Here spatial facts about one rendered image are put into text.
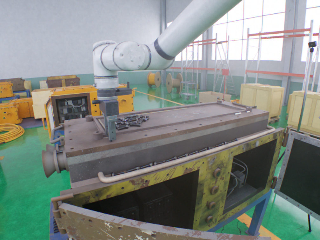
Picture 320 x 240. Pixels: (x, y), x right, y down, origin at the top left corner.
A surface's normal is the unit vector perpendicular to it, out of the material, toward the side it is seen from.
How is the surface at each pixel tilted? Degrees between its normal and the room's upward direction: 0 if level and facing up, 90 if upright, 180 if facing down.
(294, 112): 90
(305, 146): 90
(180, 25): 99
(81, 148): 0
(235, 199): 0
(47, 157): 45
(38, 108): 90
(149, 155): 90
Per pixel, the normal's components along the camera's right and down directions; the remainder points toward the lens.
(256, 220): -0.88, 0.14
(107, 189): 0.47, 0.25
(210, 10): -0.27, 0.79
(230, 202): 0.00, -0.96
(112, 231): -0.22, 0.28
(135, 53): 0.69, 0.18
